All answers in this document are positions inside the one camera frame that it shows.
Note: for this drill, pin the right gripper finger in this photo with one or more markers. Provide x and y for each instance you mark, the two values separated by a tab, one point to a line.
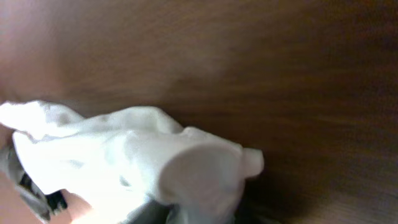
151	213

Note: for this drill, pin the white printed t-shirt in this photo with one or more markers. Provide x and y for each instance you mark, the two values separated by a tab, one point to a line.
120	162

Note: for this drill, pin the folded black garment left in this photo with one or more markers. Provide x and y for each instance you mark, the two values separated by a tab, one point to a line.
55	200

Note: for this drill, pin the folded grey garment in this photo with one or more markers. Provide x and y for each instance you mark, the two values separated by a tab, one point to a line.
12	168

